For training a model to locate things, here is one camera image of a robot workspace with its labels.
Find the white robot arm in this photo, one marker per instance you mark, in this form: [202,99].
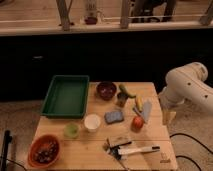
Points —
[185,82]

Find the dark metal cup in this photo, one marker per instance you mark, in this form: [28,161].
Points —
[121,99]

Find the green cucumber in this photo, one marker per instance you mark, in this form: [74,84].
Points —
[125,91]

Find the white handled brush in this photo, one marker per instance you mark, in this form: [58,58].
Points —
[145,149]

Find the dark red bowl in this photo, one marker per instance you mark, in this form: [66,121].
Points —
[106,90]

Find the small green cup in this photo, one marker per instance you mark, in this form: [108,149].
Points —
[71,130]

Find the small wooden table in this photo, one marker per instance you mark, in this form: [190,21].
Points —
[86,152]

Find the small wooden block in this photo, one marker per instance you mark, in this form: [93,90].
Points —
[119,140]

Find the black stand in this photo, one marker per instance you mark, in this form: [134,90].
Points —
[3,156]

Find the red apple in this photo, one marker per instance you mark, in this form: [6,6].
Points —
[137,123]

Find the orange bowl with contents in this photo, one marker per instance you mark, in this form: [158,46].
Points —
[44,151]

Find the green plastic tray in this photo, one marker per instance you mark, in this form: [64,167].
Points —
[66,97]

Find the yellow banana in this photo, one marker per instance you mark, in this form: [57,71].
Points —
[139,103]

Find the blue sponge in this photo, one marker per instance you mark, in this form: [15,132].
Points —
[113,117]

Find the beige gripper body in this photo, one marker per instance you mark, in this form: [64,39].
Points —
[168,116]

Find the white paper cup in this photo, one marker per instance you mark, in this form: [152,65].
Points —
[92,122]

